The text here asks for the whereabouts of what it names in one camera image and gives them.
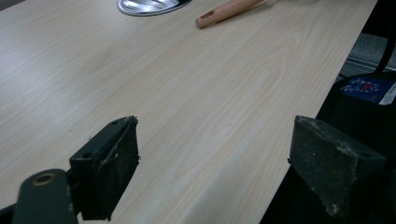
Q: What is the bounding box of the wooden utensil handle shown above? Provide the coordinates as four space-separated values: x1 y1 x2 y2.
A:
194 0 265 30

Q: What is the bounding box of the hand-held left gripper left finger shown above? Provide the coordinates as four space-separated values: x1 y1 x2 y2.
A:
68 115 140 222

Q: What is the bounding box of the black cable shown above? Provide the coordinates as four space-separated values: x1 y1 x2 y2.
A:
375 18 396 75

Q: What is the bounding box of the shiny metal bowl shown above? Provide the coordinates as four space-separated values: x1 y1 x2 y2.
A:
117 0 193 17

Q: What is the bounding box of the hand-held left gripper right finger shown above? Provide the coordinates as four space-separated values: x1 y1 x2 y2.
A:
287 115 387 218

